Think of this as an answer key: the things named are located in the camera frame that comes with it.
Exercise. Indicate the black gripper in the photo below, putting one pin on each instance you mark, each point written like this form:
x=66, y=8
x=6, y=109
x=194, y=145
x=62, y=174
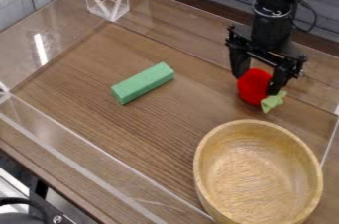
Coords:
x=286, y=59

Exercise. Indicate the clear acrylic enclosure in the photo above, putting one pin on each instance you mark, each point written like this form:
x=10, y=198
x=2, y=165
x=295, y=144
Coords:
x=120, y=111

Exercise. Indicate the wooden bowl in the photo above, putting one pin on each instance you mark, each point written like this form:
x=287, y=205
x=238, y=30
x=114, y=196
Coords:
x=257, y=174

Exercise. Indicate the red plush strawberry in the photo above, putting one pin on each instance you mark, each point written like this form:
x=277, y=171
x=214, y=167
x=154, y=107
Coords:
x=251, y=86

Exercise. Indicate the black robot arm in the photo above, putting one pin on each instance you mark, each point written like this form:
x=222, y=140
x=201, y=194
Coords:
x=266, y=42

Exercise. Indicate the green rectangular block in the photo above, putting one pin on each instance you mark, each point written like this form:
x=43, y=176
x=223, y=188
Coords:
x=143, y=82

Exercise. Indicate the black metal table bracket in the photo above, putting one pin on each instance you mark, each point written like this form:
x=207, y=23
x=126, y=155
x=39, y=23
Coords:
x=51, y=214

